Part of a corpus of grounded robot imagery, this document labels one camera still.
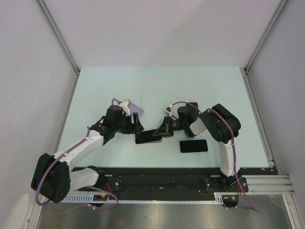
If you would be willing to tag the black phone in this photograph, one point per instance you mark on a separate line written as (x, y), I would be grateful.
(193, 146)
(194, 105)
(148, 132)

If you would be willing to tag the aluminium cross rail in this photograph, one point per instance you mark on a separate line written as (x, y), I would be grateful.
(269, 185)

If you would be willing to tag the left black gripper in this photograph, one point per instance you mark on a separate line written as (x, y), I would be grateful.
(138, 127)

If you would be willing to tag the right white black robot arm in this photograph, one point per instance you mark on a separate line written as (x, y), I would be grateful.
(221, 124)

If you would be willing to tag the left aluminium frame post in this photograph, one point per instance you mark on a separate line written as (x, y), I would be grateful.
(57, 34)

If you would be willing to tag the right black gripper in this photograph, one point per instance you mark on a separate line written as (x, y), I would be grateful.
(165, 130)

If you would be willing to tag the purple phone case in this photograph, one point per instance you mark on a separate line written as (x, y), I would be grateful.
(135, 109)

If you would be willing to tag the aluminium frame post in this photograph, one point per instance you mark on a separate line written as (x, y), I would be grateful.
(266, 34)
(57, 34)

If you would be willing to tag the blue phone case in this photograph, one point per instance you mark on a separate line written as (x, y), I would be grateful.
(183, 153)

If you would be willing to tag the white slotted cable duct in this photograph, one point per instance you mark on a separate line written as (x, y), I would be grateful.
(101, 199)

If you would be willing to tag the right aluminium frame post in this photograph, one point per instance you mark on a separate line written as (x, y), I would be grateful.
(266, 34)

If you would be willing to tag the pink phone case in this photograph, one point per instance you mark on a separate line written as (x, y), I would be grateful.
(150, 144)

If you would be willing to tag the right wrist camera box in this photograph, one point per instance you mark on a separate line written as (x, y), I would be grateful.
(171, 111)

